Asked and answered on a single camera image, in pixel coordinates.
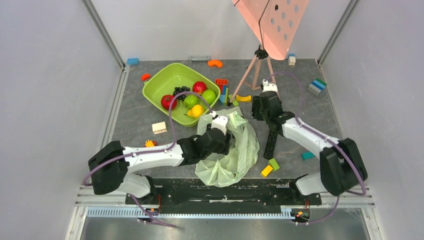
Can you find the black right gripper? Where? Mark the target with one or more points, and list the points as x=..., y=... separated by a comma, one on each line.
x=262, y=108

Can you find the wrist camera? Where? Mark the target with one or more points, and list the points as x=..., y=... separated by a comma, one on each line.
x=267, y=86
x=219, y=121

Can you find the white blue small block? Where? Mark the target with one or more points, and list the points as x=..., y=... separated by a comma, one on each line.
x=291, y=59

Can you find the blue toy brick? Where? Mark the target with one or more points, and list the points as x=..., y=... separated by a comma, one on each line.
x=132, y=61

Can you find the yellow wooden block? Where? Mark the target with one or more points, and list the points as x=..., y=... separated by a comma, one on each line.
x=266, y=171

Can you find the red fake pomegranate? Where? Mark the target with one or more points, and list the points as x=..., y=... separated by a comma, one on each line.
x=199, y=87

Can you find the green plastic basin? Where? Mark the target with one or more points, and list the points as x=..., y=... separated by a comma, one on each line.
x=164, y=83

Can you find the white toy brick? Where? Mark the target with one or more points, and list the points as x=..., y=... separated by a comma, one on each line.
x=159, y=127

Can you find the yellow arch block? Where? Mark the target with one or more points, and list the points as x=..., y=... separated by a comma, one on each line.
x=244, y=99

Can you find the green fake apple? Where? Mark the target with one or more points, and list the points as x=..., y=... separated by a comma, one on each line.
x=209, y=96

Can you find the red fake tomato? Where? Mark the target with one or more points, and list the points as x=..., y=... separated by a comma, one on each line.
x=166, y=102

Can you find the dark fake grape bunch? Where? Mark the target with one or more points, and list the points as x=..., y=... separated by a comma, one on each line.
x=181, y=89

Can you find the stacked grey blue green bricks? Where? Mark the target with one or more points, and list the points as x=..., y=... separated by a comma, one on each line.
x=316, y=86

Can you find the red toy brick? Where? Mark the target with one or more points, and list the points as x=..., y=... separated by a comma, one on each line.
x=221, y=83

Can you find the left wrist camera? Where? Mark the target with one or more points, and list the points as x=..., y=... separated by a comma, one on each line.
x=219, y=121

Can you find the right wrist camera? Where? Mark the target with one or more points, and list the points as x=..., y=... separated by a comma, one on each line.
x=267, y=86

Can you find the teal small block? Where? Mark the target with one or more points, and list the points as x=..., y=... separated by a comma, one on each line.
x=307, y=155

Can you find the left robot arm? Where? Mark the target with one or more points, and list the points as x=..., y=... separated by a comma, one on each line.
x=114, y=167

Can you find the long green block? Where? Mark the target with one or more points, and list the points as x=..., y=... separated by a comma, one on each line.
x=234, y=102

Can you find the pink tripod stand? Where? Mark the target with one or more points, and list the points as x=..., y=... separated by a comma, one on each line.
x=259, y=56

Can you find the pink perforated board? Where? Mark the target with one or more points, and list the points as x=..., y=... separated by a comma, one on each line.
x=274, y=22

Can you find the pale green plastic bag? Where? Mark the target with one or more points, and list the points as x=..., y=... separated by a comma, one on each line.
x=225, y=170

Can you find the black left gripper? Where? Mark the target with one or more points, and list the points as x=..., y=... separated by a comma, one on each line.
x=224, y=147

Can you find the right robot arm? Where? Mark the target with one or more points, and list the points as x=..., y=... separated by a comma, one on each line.
x=340, y=163

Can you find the green fake cabbage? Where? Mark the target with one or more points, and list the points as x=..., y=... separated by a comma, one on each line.
x=190, y=101

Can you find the orange arch block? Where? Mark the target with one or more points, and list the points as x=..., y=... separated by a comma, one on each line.
x=214, y=63

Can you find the blue green toy block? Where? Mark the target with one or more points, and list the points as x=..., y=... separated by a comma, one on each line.
x=223, y=98

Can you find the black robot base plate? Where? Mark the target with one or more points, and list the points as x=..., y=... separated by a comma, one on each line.
x=248, y=196

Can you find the light green wooden block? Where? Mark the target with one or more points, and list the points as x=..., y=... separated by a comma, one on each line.
x=274, y=165

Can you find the red round block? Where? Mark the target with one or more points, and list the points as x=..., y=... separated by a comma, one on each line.
x=145, y=77

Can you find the orange small toy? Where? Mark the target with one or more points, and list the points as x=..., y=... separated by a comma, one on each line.
x=150, y=143

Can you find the grey metal handle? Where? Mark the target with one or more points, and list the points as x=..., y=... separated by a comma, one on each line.
x=205, y=58

